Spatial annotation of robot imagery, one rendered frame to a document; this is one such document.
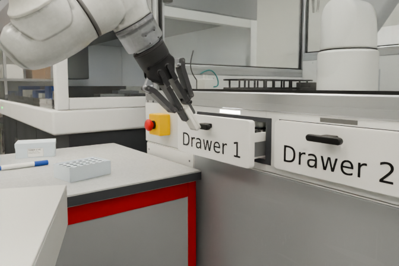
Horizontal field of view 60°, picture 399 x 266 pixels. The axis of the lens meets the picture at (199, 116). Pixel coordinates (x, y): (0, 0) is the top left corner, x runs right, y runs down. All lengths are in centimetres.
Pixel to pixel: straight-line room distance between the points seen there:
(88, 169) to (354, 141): 65
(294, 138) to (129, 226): 48
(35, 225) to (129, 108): 121
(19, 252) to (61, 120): 115
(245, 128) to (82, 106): 93
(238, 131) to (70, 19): 43
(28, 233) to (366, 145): 55
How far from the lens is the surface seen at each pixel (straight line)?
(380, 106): 70
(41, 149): 132
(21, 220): 52
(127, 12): 73
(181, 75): 83
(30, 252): 43
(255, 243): 95
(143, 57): 76
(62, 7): 70
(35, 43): 70
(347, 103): 72
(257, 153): 84
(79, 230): 90
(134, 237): 98
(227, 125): 84
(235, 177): 95
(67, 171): 95
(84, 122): 158
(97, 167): 99
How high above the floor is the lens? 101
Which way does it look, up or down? 5 degrees down
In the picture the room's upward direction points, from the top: straight up
